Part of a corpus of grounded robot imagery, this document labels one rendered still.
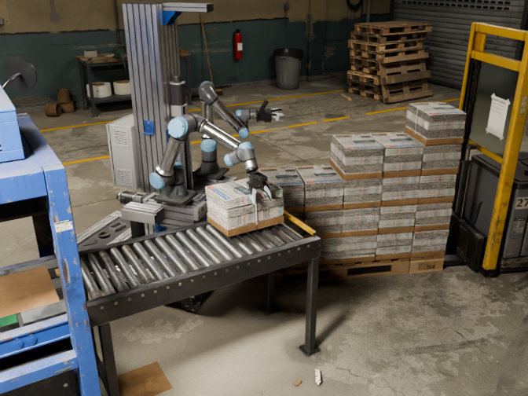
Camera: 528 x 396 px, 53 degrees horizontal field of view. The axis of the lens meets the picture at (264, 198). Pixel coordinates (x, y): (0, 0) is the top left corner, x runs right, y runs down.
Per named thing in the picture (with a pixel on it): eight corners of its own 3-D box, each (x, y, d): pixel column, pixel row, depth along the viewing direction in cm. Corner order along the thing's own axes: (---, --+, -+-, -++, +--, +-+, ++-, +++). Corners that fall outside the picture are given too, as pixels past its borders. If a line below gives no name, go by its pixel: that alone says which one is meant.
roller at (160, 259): (151, 244, 306) (150, 237, 304) (181, 283, 269) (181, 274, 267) (142, 247, 304) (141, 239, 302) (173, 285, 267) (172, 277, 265)
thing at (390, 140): (367, 133, 405) (367, 133, 405) (401, 132, 410) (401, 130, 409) (386, 148, 372) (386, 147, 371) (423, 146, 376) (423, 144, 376)
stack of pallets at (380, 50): (390, 85, 1104) (396, 20, 1052) (426, 93, 1032) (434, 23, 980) (342, 93, 1035) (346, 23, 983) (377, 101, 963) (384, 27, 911)
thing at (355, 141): (331, 135, 401) (331, 134, 401) (367, 133, 406) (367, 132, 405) (346, 150, 368) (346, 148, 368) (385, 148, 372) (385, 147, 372)
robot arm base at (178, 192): (160, 196, 354) (159, 183, 350) (172, 188, 366) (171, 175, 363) (180, 200, 348) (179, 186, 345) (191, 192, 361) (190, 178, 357)
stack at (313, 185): (257, 261, 436) (256, 166, 403) (390, 250, 453) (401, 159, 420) (264, 287, 401) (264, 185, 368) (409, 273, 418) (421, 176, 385)
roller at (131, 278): (118, 253, 297) (117, 245, 295) (144, 294, 260) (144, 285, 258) (109, 255, 295) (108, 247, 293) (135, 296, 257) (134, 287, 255)
